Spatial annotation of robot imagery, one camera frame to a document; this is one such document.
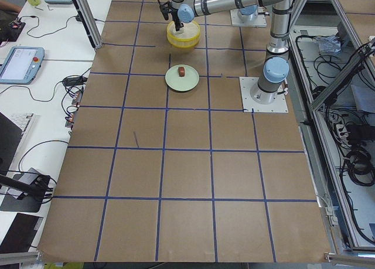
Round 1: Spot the aluminium frame rail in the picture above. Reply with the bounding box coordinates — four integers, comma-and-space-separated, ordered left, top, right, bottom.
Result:
311, 39, 374, 111

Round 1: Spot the teach pendant with red button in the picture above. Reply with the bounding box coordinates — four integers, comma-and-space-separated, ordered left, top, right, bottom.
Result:
1, 46, 45, 85

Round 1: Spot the lower yellow bamboo steamer layer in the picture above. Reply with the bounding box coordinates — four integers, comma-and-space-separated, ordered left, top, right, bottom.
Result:
166, 21, 201, 49

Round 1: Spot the black laptop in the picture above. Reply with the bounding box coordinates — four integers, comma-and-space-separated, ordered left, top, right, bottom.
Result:
0, 113, 22, 175

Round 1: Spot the aluminium frame post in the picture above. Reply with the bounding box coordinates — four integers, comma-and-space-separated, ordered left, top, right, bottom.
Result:
72, 0, 103, 49

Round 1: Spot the light green round plate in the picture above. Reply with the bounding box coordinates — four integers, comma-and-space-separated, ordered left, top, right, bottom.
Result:
165, 64, 200, 92

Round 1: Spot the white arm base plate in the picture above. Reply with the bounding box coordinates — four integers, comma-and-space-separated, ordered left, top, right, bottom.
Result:
239, 77, 288, 113
230, 8, 267, 28

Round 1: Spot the black camera on stand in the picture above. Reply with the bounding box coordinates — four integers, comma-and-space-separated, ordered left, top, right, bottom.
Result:
1, 168, 57, 204

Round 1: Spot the white steamed bun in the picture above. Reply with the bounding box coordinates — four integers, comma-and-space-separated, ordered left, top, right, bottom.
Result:
173, 28, 184, 37

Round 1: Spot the white keyboard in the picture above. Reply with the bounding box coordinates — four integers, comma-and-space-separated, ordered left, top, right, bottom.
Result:
9, 113, 39, 142

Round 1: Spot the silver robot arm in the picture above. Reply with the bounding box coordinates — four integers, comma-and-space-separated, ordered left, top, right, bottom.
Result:
159, 0, 306, 105
237, 5, 258, 22

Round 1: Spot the black power adapter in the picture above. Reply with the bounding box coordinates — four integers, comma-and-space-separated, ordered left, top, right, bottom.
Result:
62, 76, 87, 87

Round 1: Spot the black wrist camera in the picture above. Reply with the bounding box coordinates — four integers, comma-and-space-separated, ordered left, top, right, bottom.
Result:
158, 0, 172, 21

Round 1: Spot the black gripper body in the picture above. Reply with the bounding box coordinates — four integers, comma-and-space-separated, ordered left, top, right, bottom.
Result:
172, 8, 181, 23

